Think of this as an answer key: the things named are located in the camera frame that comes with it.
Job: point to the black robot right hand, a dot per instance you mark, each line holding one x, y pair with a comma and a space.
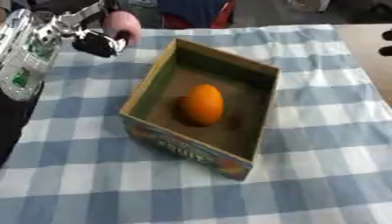
387, 35

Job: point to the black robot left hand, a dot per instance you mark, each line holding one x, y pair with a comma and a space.
96, 43

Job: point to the pink soft cylinder toy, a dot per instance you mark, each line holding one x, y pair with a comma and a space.
122, 23

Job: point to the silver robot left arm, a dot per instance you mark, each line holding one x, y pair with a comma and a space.
28, 55

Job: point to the tan cardboard box brown inside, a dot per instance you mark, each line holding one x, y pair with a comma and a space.
168, 140

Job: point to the person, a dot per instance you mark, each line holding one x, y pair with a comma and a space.
194, 11

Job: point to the orange egg-shaped toy fruit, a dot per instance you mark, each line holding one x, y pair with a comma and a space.
203, 105

